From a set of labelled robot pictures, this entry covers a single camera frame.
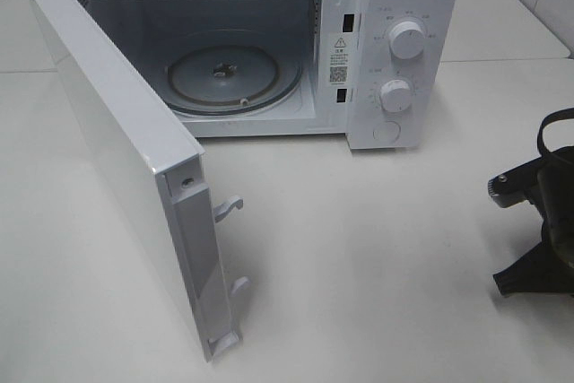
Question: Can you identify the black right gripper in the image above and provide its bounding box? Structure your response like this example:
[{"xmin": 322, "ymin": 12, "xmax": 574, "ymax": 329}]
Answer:
[{"xmin": 492, "ymin": 158, "xmax": 573, "ymax": 296}]

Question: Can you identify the round door release button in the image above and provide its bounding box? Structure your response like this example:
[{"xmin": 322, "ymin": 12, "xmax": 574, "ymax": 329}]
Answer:
[{"xmin": 373, "ymin": 121, "xmax": 401, "ymax": 144}]

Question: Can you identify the white microwave door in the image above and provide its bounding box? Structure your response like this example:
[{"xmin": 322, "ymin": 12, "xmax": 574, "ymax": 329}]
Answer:
[{"xmin": 30, "ymin": 0, "xmax": 248, "ymax": 361}]

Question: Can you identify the lower white timer knob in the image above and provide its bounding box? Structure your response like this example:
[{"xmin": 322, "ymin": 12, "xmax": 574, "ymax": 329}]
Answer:
[{"xmin": 379, "ymin": 79, "xmax": 413, "ymax": 113}]

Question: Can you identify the upper white power knob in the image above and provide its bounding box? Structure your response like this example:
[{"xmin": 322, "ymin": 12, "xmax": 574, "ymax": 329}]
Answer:
[{"xmin": 388, "ymin": 18, "xmax": 426, "ymax": 60}]

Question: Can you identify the white microwave oven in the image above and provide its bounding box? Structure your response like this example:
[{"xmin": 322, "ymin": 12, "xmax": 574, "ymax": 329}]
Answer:
[{"xmin": 78, "ymin": 0, "xmax": 455, "ymax": 150}]

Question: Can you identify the glass microwave turntable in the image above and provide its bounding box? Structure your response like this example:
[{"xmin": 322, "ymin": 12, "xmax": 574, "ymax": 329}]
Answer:
[{"xmin": 162, "ymin": 30, "xmax": 303, "ymax": 117}]

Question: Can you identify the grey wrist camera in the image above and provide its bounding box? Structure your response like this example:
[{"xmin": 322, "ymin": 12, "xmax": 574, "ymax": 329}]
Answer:
[{"xmin": 487, "ymin": 158, "xmax": 544, "ymax": 208}]

